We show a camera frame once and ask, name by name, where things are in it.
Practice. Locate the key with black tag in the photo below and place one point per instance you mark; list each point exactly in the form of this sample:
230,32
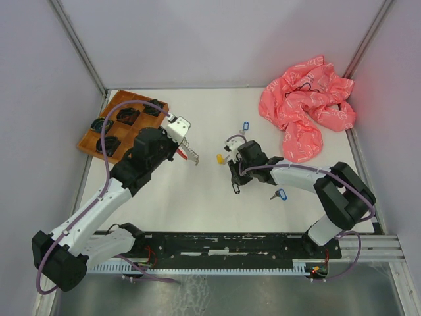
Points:
236,188

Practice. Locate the key with yellow tag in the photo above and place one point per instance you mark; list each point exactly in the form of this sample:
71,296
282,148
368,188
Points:
221,159

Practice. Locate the black green coiled item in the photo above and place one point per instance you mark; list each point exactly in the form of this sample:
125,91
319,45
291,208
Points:
97,125

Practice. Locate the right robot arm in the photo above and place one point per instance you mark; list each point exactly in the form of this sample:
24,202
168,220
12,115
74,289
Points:
345,198

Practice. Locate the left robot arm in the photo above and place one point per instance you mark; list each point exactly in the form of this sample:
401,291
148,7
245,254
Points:
66,253

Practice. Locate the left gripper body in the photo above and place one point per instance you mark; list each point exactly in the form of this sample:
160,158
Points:
168,147

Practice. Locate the pink patterned cloth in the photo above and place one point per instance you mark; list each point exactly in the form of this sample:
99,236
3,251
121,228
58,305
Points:
308,94

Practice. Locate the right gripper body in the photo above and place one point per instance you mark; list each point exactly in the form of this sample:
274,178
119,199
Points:
240,177

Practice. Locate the key with light blue tag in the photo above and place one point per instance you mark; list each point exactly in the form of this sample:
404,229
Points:
244,129

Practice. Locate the black coiled item in tray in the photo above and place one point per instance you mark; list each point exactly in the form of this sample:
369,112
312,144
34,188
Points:
153,111
128,115
111,145

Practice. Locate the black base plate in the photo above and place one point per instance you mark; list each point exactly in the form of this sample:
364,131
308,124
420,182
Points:
216,250

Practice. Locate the wooden compartment tray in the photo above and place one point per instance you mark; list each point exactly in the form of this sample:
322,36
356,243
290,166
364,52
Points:
125,133

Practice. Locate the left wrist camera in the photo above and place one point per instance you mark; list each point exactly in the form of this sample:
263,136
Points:
177,128

